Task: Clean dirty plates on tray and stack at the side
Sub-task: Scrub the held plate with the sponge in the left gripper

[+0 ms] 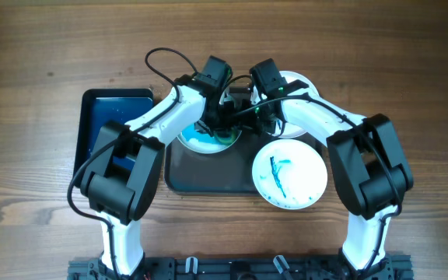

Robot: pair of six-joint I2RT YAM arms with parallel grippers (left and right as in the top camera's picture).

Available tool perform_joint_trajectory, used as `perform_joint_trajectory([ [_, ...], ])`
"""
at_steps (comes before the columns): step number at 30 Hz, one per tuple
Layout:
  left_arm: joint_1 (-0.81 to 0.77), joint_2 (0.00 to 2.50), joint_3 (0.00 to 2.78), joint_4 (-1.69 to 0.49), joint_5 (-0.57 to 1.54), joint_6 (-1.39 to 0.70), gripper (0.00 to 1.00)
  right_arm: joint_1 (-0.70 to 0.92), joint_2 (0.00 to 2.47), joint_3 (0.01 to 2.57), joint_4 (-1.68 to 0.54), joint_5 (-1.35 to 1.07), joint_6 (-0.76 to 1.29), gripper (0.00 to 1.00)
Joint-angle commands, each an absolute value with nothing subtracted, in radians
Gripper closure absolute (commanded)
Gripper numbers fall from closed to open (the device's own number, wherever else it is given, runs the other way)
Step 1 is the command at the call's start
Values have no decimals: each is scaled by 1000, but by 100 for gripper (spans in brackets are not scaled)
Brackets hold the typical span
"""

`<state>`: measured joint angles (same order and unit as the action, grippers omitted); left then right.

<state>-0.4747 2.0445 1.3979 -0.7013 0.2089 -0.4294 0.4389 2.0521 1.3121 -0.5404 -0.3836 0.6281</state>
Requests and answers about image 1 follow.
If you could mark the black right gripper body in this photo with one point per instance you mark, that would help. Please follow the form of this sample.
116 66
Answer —
267 121

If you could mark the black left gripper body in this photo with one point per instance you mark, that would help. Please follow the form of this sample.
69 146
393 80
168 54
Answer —
211 124

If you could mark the white plate with red rim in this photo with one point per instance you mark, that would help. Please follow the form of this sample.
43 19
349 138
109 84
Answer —
294 108

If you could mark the white plate with blue smear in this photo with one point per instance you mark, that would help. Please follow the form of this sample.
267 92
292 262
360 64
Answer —
195 135

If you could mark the green scouring sponge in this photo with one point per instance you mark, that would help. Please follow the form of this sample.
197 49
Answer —
226 137

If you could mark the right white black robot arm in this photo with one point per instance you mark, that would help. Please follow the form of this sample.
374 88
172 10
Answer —
370 171

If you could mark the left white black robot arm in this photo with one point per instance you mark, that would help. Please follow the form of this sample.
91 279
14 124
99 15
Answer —
120 177

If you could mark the dark brown serving tray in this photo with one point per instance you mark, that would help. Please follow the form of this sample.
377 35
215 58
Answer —
223 173

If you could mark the black tray with blue water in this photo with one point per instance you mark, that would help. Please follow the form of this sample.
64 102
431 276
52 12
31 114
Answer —
102 105

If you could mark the white plate with blue streak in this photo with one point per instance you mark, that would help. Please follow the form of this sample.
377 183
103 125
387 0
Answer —
289 174

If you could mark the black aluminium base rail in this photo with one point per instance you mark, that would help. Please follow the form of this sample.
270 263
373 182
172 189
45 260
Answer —
397 267

